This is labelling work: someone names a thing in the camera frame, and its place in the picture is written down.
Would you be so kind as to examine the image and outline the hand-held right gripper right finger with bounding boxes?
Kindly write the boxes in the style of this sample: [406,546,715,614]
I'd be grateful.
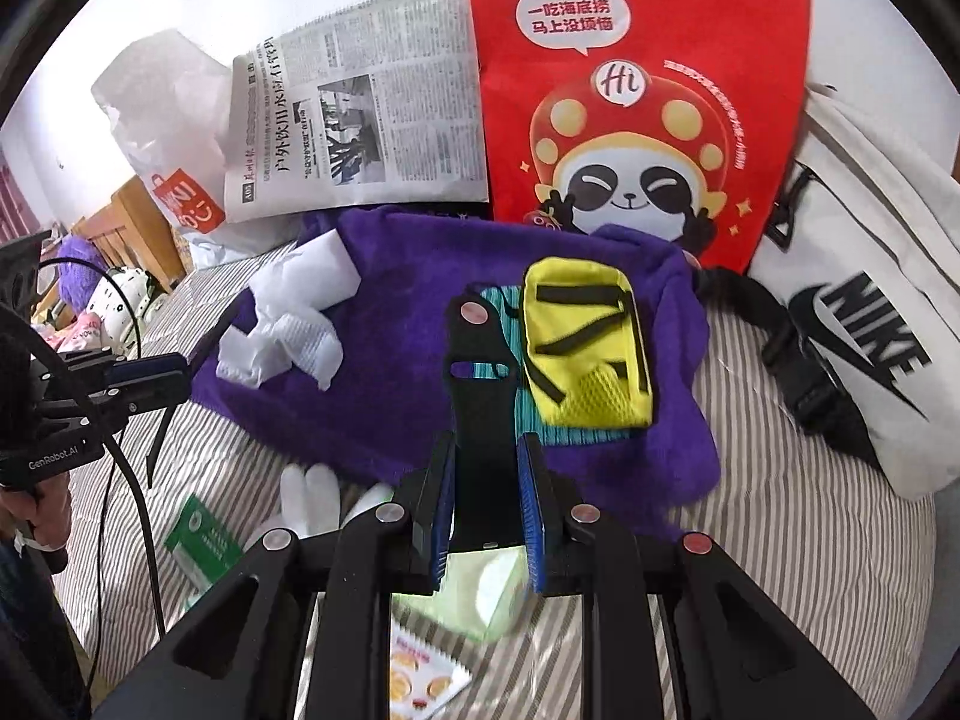
[516,433,878,720]

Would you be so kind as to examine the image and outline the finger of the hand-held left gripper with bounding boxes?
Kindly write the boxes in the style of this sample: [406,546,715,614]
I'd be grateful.
[81,372,194,422]
[58,351,188,389]

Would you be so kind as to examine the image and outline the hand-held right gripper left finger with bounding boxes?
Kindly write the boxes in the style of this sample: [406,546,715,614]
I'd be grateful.
[90,431,457,720]

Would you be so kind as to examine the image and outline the light green tissue pack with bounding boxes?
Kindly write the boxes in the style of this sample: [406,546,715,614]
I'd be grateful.
[390,547,533,642]

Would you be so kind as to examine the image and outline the purple towel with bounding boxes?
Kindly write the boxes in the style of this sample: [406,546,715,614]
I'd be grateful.
[187,206,721,533]

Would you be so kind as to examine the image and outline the white tissue sheets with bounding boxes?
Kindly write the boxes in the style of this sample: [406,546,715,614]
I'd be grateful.
[216,234,359,391]

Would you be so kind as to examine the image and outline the teal ribbed cloth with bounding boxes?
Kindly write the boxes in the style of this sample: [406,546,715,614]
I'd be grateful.
[469,285,635,447]

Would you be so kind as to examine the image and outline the small yellow bag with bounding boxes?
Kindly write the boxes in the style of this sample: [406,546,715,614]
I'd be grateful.
[520,256,653,430]

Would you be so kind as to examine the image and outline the person's left forearm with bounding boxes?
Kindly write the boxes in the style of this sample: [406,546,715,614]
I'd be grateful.
[0,540,95,720]

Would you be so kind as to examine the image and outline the person's left hand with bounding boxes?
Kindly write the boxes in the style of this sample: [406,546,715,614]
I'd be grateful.
[0,487,72,575]

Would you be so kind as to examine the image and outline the white spotted plush toy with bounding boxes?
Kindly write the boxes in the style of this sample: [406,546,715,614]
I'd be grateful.
[86,266,170,338]

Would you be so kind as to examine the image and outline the purple plush toy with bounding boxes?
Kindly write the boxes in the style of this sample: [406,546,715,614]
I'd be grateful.
[56,235,113,312]

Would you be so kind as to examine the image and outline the white glove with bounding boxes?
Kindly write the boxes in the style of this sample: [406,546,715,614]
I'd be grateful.
[244,463,398,548]

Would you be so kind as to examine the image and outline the green packet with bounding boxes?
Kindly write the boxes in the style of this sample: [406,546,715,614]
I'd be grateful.
[163,493,245,593]

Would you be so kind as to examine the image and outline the fruit print packet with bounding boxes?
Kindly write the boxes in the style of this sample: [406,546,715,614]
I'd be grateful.
[388,619,473,720]

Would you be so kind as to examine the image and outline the striped bed sheet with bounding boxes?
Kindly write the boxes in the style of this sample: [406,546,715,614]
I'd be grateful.
[52,240,938,720]

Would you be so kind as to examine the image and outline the white plastic shopping bag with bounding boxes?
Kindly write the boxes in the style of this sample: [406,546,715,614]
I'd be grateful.
[90,28,301,271]

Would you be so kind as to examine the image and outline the folded newspaper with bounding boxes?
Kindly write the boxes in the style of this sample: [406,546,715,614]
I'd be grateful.
[223,0,492,224]

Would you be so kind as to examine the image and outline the red panda print paper bag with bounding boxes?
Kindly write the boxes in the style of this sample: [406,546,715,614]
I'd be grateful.
[461,0,812,275]

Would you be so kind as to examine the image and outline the white waist bag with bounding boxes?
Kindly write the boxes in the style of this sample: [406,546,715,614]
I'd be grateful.
[690,82,960,502]

